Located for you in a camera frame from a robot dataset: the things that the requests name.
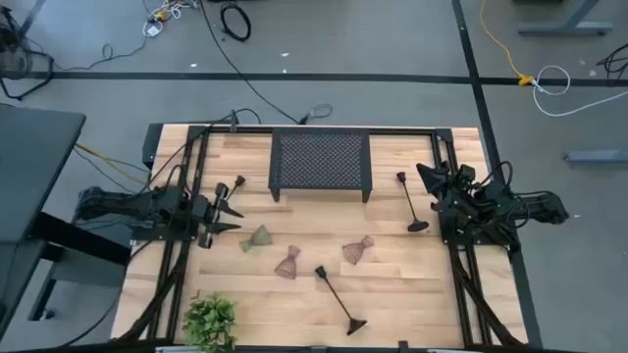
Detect long black floor cable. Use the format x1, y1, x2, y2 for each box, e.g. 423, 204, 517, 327
198, 0, 301, 125

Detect grey table leg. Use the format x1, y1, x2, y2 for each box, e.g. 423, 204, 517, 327
517, 0, 614, 36

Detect grey floor bar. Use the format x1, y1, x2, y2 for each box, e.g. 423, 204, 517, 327
562, 149, 628, 165

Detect black table plug cable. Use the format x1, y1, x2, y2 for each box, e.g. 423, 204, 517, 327
215, 107, 262, 134

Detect thin yellow cable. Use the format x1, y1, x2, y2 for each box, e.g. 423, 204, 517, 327
75, 141, 148, 186

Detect yellow extension cable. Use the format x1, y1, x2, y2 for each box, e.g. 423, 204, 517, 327
479, 0, 535, 87

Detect pink ribbed glass candle holder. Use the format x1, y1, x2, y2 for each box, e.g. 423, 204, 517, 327
341, 235, 375, 266
274, 244, 301, 280

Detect tall black candlestick holder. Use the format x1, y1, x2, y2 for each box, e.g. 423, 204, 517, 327
395, 171, 431, 233
226, 175, 246, 201
314, 265, 368, 337

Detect black desk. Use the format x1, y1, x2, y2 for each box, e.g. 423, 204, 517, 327
0, 103, 132, 339

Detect white floor cable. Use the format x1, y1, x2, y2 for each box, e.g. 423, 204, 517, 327
532, 65, 628, 118

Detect black aluminium rig frame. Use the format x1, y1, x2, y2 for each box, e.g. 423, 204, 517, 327
117, 123, 530, 350

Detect grey looped cable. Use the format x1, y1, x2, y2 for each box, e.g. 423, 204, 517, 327
298, 102, 334, 125

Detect thin black floor cable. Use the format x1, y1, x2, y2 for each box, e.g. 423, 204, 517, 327
51, 36, 148, 73

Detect white and yellow cable bunch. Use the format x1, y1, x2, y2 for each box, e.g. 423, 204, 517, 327
141, 0, 200, 38

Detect green artificial plant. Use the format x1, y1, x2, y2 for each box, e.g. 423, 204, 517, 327
182, 289, 239, 353

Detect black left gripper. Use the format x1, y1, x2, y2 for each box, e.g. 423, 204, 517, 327
192, 182, 245, 249

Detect black cable bundle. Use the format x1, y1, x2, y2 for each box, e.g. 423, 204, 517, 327
596, 42, 628, 79

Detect black mesh metal shelf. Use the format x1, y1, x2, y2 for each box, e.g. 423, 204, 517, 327
268, 127, 373, 204

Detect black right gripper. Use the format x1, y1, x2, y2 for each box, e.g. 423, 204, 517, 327
415, 163, 476, 213

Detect coiled black cable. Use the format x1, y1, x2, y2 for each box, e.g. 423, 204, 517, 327
219, 2, 252, 43

